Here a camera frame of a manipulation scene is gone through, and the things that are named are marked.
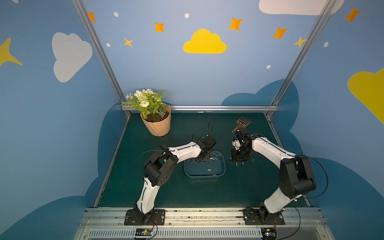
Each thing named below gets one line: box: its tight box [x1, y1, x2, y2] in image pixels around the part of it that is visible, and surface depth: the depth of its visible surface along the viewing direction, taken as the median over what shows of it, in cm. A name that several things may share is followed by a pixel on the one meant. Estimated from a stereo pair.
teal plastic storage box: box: [184, 150, 226, 179], surface depth 94 cm
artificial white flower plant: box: [121, 88, 169, 122], surface depth 88 cm
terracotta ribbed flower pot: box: [140, 106, 171, 137], surface depth 98 cm
